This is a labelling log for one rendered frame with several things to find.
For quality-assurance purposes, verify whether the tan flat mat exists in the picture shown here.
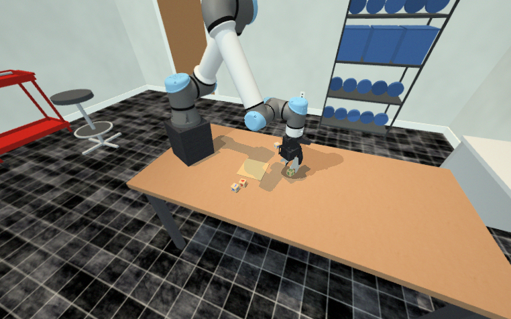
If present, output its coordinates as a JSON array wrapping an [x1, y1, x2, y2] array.
[[237, 159, 269, 181]]

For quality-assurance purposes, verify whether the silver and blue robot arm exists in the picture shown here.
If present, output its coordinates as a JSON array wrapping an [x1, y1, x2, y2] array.
[[164, 0, 308, 137]]

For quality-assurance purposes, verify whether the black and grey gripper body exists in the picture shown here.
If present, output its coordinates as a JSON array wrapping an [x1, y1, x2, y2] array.
[[278, 134, 302, 162]]

